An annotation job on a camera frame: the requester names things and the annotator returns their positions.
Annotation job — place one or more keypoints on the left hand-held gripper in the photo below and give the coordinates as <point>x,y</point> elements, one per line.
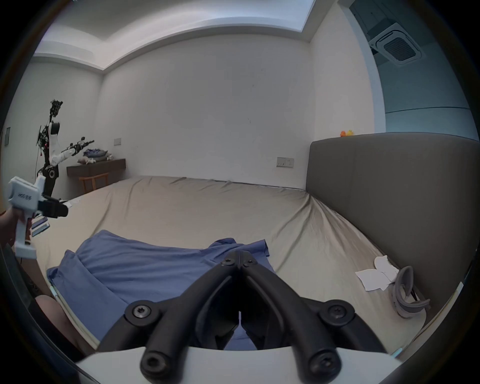
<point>23,197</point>

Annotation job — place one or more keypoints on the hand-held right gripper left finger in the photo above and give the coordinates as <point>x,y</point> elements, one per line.
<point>176,318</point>

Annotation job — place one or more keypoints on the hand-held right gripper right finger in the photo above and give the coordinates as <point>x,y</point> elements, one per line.
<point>300,318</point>

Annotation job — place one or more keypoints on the person's left hand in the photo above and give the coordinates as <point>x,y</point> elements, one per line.
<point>7,227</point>

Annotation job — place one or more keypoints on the blue shirt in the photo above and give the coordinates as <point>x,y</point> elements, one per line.
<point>150,270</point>

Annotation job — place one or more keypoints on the wooden chair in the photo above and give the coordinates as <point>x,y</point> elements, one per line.
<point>93,182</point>

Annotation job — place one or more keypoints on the white and black robot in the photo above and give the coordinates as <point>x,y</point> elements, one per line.
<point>52,150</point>

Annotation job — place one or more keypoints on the dark wooden table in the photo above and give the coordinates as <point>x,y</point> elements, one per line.
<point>95,167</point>

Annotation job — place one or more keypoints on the white paper sheet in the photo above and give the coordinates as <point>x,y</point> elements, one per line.
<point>375,278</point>

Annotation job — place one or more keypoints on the person's legs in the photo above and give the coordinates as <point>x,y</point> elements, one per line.
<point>60,322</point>

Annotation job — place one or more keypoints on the grey hand controller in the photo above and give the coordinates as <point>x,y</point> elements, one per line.
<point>405,296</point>

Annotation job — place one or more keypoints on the bed with beige sheet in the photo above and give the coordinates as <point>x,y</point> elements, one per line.
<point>225,210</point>

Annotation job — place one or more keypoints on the grey padded headboard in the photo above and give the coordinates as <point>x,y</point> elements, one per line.
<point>393,195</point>

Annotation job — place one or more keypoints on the yellow toy duck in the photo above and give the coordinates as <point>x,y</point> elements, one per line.
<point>347,133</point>

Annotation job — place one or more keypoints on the wall socket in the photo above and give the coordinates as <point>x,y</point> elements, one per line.
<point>285,162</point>

